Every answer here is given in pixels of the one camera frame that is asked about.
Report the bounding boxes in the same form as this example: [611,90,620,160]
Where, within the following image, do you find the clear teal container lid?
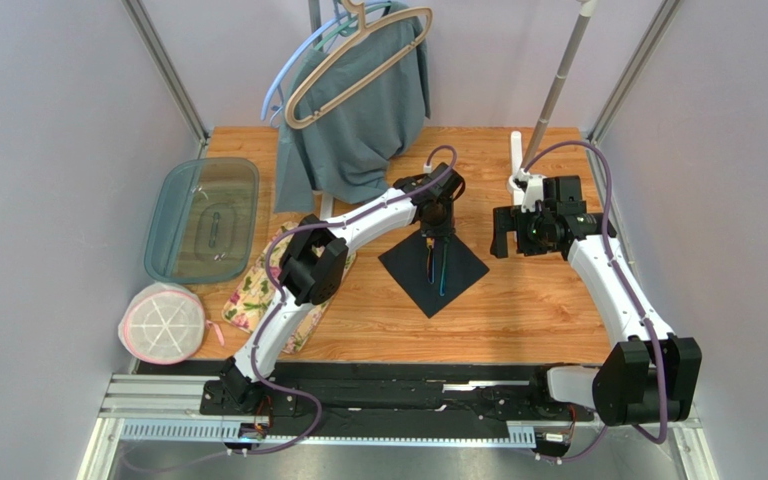
[144,157,260,284]

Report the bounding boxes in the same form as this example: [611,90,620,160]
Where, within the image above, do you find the purple cable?
[227,145,459,457]
[522,140,672,465]

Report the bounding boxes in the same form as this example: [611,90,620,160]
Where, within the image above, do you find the white pink mesh basket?
[118,282,225,365]

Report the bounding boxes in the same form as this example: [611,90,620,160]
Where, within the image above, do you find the light blue clothes hanger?
[260,1,392,129]

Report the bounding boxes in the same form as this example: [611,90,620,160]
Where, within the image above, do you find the iridescent spoon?
[438,251,448,297]

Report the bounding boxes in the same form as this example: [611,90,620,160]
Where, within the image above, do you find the grey-green hanging shirt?
[274,17,431,213]

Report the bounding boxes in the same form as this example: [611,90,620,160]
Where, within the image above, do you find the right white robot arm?
[490,172,702,426]

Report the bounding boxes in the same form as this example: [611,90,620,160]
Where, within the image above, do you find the white garment rack base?
[318,192,334,222]

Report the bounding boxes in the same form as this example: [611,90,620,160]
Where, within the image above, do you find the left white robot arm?
[200,164,465,416]

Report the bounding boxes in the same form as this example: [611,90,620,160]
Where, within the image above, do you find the black paper napkin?
[379,231,489,318]

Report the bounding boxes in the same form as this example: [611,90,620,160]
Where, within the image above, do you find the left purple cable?
[227,145,459,457]

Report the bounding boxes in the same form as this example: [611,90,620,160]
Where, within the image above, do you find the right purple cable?
[522,140,672,465]

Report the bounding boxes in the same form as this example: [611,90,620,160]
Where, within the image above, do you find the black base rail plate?
[177,359,625,444]

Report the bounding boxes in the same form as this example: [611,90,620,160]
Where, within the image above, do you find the grey pole white base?
[509,0,598,176]

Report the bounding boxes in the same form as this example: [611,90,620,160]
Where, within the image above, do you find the beige clothes hanger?
[288,1,433,122]

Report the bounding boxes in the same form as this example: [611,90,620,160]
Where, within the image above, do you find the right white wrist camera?
[507,167,547,213]

